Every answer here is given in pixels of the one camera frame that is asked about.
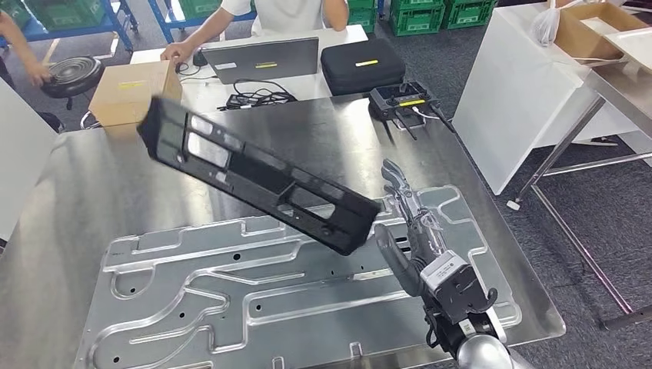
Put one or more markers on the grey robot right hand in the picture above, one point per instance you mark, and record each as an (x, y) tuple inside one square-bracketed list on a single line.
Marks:
[(417, 244)]

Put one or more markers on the black plastic bracket part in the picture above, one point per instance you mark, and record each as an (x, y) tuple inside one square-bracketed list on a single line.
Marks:
[(254, 183)]

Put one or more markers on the person's forearm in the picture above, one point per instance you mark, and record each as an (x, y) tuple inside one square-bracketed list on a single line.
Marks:
[(336, 15), (18, 40), (209, 28)]

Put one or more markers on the stainless steel workbench table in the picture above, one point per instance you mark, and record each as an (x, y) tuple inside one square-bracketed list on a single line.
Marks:
[(102, 178)]

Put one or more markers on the machined aluminium plate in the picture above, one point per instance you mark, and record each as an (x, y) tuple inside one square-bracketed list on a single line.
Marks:
[(305, 295)]

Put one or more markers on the black remote controller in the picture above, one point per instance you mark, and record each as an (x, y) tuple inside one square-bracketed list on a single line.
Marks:
[(402, 102)]

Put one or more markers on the black zip carry case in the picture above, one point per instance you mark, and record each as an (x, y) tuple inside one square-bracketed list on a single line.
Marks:
[(361, 66)]

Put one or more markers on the green plastic crate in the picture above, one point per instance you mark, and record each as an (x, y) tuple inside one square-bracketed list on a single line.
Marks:
[(12, 12), (468, 12), (61, 12), (362, 18), (417, 20), (198, 7)]

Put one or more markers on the grey laptop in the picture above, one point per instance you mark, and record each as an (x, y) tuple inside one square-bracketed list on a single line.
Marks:
[(265, 58)]

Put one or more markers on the clear plastic bag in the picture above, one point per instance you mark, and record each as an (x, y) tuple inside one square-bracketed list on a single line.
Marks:
[(547, 25)]

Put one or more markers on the open brown cardboard box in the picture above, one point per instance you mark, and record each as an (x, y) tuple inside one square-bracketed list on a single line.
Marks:
[(575, 35)]

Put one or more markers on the person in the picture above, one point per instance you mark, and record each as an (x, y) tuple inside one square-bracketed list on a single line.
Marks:
[(285, 15), (15, 40)]

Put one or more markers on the black computer mouse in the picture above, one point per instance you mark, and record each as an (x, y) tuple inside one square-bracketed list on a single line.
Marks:
[(199, 58)]

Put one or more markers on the white flat tray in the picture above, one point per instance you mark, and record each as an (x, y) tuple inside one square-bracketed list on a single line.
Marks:
[(634, 46)]

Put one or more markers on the person's hand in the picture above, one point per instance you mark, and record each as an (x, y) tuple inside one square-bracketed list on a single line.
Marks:
[(175, 52), (38, 75)]

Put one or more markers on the closed brown cardboard box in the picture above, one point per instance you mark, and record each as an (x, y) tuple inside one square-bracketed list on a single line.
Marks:
[(132, 91)]

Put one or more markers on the black round stool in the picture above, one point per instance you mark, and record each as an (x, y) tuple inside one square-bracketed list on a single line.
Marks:
[(74, 74)]

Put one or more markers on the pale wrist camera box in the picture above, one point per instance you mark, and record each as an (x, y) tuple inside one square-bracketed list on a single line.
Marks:
[(443, 270)]

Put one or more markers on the blue steel shelving rack frame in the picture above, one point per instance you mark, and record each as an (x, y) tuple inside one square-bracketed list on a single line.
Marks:
[(160, 23), (121, 25)]

